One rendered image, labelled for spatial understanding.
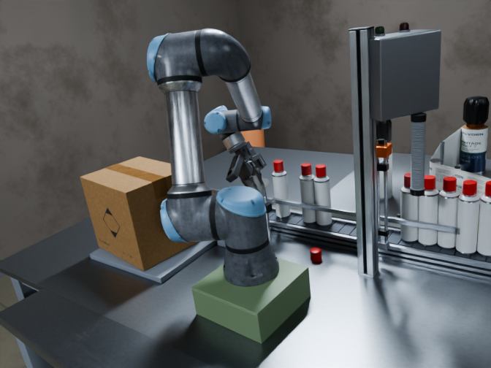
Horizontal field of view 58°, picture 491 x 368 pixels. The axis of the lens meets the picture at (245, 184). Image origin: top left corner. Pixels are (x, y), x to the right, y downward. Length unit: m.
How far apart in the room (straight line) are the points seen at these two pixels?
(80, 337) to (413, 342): 0.83
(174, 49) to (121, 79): 2.92
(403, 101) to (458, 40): 2.94
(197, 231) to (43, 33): 2.82
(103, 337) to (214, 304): 0.31
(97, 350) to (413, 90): 1.00
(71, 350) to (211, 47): 0.83
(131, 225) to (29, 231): 2.43
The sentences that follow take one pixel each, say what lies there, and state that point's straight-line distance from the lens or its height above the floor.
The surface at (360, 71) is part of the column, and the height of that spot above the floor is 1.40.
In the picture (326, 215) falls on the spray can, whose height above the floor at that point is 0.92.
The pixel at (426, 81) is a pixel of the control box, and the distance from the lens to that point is 1.18.
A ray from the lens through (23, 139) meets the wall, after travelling 3.65.
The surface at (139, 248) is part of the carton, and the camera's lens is 1.42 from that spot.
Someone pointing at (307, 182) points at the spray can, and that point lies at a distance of 1.46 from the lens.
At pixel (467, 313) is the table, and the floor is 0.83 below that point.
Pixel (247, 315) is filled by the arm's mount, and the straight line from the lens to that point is 1.10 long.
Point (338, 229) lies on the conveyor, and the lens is 1.47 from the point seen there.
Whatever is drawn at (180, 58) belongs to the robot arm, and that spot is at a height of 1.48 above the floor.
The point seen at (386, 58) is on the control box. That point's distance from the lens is 1.10.
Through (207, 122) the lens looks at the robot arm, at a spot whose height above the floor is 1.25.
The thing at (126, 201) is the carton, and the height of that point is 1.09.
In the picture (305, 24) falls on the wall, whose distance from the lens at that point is 4.63.
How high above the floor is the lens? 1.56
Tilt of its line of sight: 21 degrees down
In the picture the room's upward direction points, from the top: 7 degrees counter-clockwise
